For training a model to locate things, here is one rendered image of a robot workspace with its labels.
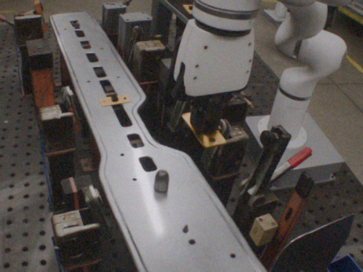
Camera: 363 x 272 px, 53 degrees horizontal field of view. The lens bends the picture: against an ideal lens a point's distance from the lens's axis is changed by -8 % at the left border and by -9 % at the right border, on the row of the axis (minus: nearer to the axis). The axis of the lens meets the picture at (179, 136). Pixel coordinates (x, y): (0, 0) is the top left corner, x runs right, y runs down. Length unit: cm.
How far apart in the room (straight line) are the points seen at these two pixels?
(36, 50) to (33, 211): 52
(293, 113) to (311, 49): 24
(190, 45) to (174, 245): 40
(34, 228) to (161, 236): 50
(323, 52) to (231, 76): 69
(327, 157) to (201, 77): 96
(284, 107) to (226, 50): 83
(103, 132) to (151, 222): 30
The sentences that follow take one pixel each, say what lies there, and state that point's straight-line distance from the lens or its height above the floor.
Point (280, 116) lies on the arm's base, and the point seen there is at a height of 90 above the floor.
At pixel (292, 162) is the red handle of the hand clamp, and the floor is 112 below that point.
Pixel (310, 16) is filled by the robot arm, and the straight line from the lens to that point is 101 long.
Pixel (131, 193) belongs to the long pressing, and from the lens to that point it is 83.
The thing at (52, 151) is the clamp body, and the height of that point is 93.
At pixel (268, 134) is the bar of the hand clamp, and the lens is 68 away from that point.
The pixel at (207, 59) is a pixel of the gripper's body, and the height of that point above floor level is 139.
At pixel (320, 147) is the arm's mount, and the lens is 145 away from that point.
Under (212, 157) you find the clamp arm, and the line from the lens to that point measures 91.
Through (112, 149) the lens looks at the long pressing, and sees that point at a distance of 93.
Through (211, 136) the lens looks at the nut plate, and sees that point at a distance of 59.
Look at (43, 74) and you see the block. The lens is 134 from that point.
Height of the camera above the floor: 161
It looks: 38 degrees down
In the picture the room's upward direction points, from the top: 8 degrees clockwise
